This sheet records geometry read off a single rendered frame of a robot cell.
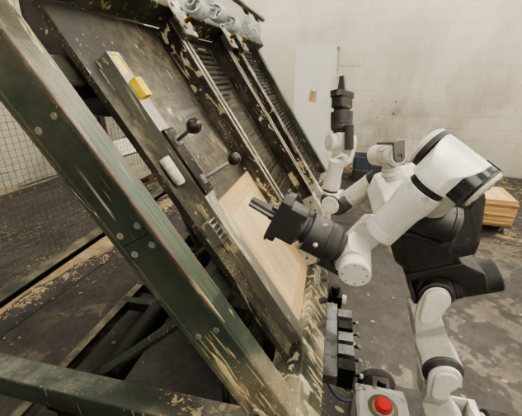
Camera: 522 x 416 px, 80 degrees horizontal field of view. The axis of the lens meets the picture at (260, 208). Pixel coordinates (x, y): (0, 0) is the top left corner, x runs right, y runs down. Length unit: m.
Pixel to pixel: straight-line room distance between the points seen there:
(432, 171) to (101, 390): 1.05
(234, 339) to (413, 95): 5.91
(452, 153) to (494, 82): 5.96
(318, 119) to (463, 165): 4.42
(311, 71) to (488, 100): 3.07
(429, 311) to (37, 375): 1.28
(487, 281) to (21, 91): 1.33
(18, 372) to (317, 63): 4.58
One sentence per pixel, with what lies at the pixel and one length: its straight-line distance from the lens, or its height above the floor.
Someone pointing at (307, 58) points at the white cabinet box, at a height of 1.87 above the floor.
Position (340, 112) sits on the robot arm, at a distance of 1.32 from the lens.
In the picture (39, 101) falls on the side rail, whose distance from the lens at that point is 0.71.
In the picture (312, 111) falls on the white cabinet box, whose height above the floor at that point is 1.16.
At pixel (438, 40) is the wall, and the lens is 6.39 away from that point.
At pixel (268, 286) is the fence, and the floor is 1.07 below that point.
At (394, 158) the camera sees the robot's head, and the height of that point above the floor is 1.42.
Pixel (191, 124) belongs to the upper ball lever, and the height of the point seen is 1.54.
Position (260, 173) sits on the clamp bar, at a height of 1.29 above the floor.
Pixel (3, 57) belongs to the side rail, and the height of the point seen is 1.68.
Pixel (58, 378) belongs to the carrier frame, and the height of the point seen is 0.79.
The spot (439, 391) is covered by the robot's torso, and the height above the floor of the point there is 0.56.
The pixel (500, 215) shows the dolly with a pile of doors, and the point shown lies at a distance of 4.33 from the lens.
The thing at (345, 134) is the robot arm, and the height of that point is 1.44.
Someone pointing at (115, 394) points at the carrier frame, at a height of 0.79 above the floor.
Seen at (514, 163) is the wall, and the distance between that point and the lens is 6.92.
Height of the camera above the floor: 1.65
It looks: 23 degrees down
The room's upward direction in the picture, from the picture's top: straight up
